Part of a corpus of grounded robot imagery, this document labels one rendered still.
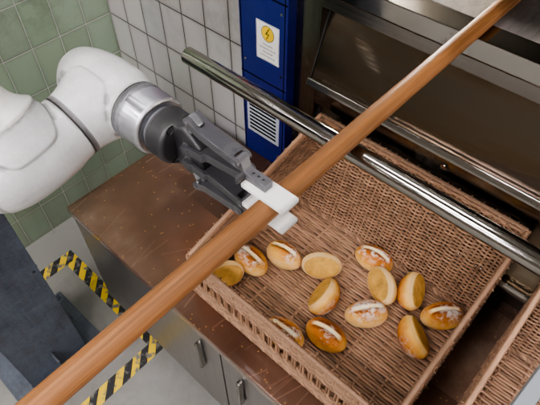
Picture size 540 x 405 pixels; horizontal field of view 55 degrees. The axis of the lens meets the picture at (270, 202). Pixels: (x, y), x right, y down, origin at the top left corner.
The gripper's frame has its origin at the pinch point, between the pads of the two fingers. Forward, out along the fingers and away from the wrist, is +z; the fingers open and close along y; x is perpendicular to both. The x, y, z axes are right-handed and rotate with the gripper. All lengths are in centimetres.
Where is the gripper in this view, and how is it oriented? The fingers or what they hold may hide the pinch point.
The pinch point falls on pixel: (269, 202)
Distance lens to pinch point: 64.2
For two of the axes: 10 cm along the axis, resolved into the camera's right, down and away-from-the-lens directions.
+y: 0.0, 6.4, 7.7
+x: -6.7, 5.7, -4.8
